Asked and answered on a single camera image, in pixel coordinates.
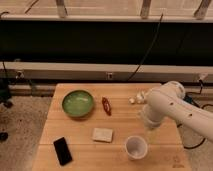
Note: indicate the red chili pepper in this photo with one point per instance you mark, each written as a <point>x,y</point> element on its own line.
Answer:
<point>106,106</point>

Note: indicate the wooden table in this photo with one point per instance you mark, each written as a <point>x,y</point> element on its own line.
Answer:
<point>165,150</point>

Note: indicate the white ceramic cup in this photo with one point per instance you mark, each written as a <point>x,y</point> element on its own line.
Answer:
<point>136,147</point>

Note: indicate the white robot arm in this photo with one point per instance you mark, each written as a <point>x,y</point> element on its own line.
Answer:
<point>168,100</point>

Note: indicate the green ceramic bowl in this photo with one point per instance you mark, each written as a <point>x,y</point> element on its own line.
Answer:
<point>78,103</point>

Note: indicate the black chair base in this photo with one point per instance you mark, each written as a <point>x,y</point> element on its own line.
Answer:
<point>5,96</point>

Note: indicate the black smartphone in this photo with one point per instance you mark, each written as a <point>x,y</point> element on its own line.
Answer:
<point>62,151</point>

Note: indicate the blue power box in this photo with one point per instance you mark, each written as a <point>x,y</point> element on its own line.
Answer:
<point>188,99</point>

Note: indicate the beige sponge block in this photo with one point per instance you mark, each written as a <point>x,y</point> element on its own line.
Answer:
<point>102,134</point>

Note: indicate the clear plastic bottle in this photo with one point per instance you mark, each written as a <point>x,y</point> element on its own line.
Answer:
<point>140,98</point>

